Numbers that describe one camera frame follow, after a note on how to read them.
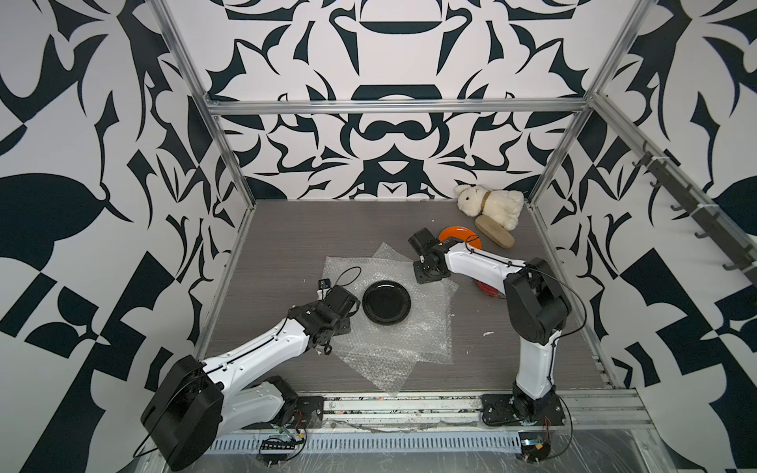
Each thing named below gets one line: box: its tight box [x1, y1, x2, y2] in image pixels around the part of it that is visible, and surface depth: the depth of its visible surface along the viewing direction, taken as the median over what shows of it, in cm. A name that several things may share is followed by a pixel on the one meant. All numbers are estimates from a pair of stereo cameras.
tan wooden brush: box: [474, 214, 516, 250], surface depth 110 cm
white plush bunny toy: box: [454, 184, 525, 231], surface depth 113 cm
